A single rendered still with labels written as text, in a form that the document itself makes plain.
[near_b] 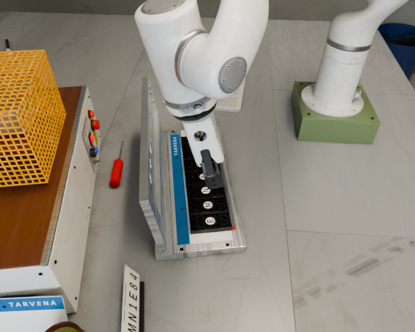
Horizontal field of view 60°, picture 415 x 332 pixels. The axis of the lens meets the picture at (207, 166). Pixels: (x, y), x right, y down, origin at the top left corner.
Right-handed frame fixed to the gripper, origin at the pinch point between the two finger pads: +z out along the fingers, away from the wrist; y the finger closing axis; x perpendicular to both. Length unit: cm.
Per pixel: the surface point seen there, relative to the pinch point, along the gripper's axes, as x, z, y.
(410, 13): -165, 101, 214
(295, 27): -48, 36, 112
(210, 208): 3.8, 21.0, 7.3
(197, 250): 8.2, 21.0, -3.6
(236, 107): -10, 26, 51
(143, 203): 14.0, 1.3, -3.7
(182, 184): 10.1, 20.9, 17.0
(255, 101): -17, 29, 56
